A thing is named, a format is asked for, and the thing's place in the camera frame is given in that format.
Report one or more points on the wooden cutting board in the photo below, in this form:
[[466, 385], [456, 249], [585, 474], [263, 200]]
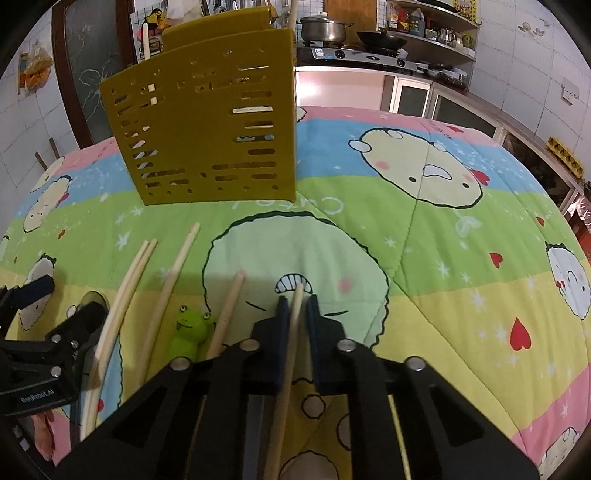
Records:
[[351, 16]]

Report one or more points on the wooden sticks against wall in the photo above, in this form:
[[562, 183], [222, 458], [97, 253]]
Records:
[[46, 157]]

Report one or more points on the row of hanging metal ladles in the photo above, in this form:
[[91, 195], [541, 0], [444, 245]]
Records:
[[221, 7]]

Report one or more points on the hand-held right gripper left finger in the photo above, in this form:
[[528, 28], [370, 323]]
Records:
[[281, 350]]

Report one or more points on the pale wooden chopstick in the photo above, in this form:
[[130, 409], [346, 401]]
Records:
[[288, 369], [171, 286], [146, 41], [293, 14], [129, 277], [226, 314], [137, 277]]

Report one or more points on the gas stove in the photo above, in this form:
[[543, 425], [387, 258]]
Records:
[[360, 59]]

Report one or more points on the black wok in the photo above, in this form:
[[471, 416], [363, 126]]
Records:
[[381, 40]]

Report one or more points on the hanging orange bag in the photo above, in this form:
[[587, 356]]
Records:
[[34, 69]]

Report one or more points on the colourful cartoon printed blanket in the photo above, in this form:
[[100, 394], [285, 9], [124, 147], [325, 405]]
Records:
[[438, 277]]

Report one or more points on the yellow egg tray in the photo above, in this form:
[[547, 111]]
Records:
[[565, 157]]

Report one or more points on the red foil package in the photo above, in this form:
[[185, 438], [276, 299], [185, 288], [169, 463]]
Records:
[[579, 217]]

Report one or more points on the kitchen counter cabinet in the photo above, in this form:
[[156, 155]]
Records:
[[415, 97]]

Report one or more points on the white wall socket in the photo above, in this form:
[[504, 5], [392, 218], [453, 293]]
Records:
[[570, 90]]

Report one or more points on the yellow perforated utensil holder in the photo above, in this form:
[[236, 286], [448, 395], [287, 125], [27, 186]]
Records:
[[207, 138]]

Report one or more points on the metal kitchen shelf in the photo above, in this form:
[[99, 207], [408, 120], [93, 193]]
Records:
[[443, 46]]

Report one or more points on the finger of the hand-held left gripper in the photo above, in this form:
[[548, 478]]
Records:
[[37, 290], [83, 323]]

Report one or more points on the dark sauce bottle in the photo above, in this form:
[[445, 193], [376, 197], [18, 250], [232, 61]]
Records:
[[416, 23]]

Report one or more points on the brown frosted glass door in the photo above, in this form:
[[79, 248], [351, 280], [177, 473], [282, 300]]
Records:
[[83, 55]]

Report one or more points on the pink stove cabinet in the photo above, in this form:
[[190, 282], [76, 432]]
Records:
[[337, 87]]

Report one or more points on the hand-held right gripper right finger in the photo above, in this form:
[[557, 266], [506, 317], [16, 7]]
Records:
[[314, 350]]

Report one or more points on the yellow and black cloth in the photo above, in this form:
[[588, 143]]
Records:
[[150, 30]]

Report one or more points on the silver cooking pot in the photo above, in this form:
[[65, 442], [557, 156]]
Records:
[[325, 30]]

